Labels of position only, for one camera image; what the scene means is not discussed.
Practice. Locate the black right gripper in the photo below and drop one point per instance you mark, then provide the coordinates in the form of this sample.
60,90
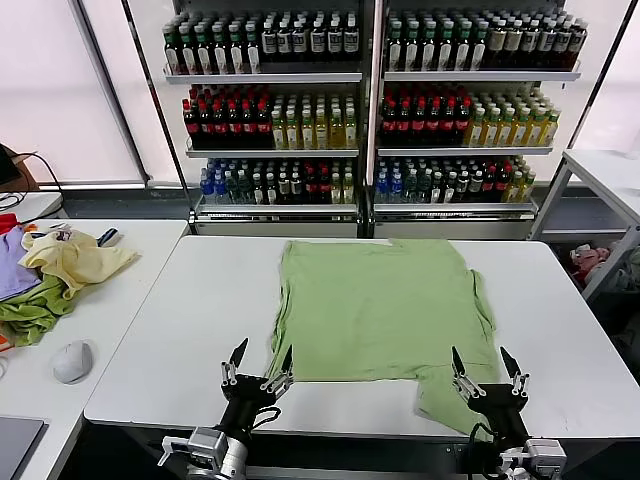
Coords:
500,405

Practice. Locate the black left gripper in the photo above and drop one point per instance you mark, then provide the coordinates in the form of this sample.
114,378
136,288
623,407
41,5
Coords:
245,395

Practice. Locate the light green t-shirt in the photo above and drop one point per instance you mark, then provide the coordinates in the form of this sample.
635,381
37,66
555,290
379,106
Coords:
380,310

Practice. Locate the pink clothes heap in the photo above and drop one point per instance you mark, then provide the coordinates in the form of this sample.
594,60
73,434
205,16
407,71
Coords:
587,257

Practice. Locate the green tea bottle white label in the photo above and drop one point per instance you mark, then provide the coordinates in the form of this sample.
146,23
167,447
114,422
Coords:
437,191
449,191
271,191
257,191

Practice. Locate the clear green water bottle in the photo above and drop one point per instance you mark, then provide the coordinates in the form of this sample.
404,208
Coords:
424,189
243,190
231,190
411,189

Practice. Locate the dark bottle brown label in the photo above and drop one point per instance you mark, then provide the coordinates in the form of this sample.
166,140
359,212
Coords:
476,187
296,190
462,187
284,190

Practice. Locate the blue label water bottle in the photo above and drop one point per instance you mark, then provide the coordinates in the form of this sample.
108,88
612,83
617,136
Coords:
218,189
205,189
382,189
396,189

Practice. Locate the red cap cola bottle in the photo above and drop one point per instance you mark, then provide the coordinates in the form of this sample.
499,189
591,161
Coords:
233,125
248,125
448,122
404,122
434,122
262,125
324,189
219,125
205,125
389,122
419,122
462,122
502,186
190,125
311,189
489,186

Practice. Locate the yellow drink bottle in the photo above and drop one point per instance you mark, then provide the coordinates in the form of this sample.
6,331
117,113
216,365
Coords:
514,190
506,131
321,132
521,131
351,132
277,132
306,132
336,132
535,131
526,190
492,131
348,191
291,132
550,131
336,191
477,131

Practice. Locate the white computer mouse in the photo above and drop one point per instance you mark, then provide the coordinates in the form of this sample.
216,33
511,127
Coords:
73,361

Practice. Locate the pale yellow garment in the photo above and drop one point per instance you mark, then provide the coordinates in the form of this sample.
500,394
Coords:
80,260

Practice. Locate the white clothing tag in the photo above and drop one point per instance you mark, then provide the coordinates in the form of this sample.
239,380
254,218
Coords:
62,235

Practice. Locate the crumpled green garment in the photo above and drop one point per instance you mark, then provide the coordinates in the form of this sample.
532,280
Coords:
30,312

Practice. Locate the orange item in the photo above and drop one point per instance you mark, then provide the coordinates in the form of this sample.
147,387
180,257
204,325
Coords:
4,344

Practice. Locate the grey laptop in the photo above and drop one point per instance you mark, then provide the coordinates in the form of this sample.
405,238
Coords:
17,445

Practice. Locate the purple garment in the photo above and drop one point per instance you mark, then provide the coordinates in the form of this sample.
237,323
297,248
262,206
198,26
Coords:
12,270

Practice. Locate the metal drink shelf rack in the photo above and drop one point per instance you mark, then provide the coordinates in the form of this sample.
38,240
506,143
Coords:
270,78
480,76

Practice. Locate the red garment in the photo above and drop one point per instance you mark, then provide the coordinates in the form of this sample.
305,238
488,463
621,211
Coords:
6,222

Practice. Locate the brown cardboard box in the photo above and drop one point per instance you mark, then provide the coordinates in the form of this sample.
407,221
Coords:
27,175

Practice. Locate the dark tea bottle green cap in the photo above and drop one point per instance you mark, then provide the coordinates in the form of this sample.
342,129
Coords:
479,50
446,50
235,55
203,55
462,50
252,55
411,50
172,55
395,50
220,55
189,55
428,50

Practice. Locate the black bottle white label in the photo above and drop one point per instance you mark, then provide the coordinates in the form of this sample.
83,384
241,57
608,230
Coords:
269,42
350,42
318,42
299,42
284,42
334,42

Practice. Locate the dark bottle beige label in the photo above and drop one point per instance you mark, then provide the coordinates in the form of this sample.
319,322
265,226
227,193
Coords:
563,42
546,42
578,42
529,42
496,42
513,42

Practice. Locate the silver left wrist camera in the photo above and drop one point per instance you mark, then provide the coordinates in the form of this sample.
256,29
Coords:
205,442

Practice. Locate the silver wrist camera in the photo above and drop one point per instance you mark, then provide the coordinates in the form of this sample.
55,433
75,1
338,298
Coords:
205,442
545,450

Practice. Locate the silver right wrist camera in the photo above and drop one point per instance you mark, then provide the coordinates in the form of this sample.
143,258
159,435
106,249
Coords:
545,450

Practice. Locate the white metal frame table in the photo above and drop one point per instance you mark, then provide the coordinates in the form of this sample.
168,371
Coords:
600,162

